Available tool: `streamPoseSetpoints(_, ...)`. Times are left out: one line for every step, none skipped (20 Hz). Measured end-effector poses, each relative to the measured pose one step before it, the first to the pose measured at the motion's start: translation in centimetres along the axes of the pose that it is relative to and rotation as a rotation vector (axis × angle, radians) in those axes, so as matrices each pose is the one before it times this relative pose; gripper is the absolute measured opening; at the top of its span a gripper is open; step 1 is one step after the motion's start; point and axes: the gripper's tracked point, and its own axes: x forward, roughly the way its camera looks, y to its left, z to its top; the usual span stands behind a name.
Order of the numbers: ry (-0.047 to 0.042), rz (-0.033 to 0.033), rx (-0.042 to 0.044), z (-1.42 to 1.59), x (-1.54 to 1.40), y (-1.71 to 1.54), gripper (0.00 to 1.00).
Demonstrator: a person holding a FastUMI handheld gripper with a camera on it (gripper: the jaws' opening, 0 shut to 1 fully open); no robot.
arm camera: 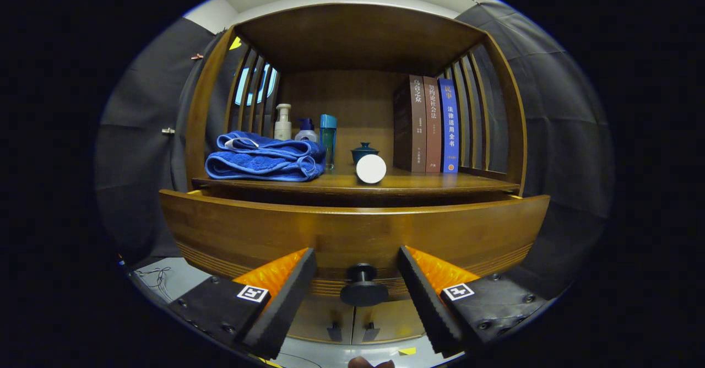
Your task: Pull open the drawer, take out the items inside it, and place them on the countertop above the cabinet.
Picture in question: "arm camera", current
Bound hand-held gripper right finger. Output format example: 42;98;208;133
398;245;551;358

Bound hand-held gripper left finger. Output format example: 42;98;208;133
167;247;318;360

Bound wooden drawer with black knob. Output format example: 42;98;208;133
159;188;551;308

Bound white green tube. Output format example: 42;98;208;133
356;154;387;185

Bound wooden countertop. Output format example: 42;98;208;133
192;161;521;195

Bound wooden cabinet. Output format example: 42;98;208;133
185;3;528;347

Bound folded blue towel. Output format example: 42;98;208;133
205;131;327;182

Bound blue lidded teacup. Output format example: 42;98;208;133
351;142;380;165

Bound clear blue bottle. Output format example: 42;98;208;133
319;114;338;171

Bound white lotion bottle blue cap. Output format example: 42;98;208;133
295;118;319;143

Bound reddish brown book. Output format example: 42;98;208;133
422;76;443;173

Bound blue book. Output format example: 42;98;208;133
438;78;460;174

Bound white pump bottle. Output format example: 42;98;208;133
274;104;292;141

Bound dark brown book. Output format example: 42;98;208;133
393;75;427;173

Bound floor cables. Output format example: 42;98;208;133
135;267;172;302

